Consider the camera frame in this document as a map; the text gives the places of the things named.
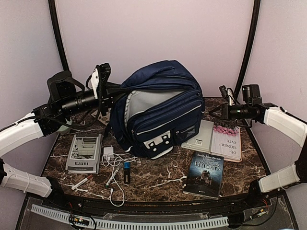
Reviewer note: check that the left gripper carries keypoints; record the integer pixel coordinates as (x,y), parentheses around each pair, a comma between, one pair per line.
(104,97)

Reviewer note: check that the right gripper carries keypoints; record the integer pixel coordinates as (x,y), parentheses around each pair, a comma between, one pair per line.
(225,111)

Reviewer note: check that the navy blue student backpack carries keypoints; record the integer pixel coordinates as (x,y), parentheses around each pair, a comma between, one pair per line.
(162,107)

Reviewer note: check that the Wuthering Heights dark book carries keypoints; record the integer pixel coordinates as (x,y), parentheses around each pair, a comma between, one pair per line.
(205,175)

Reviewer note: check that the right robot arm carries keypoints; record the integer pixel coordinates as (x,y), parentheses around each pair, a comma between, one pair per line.
(275,117)

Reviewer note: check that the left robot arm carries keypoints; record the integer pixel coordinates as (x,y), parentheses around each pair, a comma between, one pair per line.
(67,97)

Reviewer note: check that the pink flowered white book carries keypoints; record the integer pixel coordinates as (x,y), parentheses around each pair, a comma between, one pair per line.
(226,142)

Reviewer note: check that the grey hardcover book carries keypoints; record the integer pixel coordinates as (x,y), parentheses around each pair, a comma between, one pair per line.
(202,141)

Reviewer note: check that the pale green ceramic bowl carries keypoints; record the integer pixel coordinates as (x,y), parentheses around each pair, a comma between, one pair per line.
(64,129)

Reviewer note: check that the grey ianra booklet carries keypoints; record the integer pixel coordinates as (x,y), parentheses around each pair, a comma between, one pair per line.
(84,155)

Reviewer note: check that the green capped white marker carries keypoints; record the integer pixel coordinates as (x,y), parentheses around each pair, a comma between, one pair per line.
(112,177)

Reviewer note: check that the red capped white marker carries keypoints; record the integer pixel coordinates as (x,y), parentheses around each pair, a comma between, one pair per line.
(81,182)

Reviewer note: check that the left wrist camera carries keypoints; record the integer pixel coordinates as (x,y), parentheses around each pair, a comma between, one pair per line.
(98,80)

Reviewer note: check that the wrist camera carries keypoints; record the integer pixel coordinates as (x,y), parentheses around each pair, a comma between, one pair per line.
(98,80)
(227,94)

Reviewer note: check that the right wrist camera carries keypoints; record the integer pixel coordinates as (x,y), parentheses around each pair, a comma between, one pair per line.
(227,94)

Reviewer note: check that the white charger with cable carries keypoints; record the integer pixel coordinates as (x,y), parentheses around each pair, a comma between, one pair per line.
(117,162)

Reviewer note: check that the left black frame post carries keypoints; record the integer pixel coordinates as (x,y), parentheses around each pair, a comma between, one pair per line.
(57,34)

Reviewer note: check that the black frame post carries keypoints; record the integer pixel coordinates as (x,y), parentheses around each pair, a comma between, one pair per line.
(249,46)
(57,34)

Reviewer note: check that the right black frame post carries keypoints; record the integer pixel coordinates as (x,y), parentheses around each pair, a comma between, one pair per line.
(249,46)

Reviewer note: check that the grey slotted cable duct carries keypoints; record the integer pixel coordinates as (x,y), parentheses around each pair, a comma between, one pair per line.
(111,221)

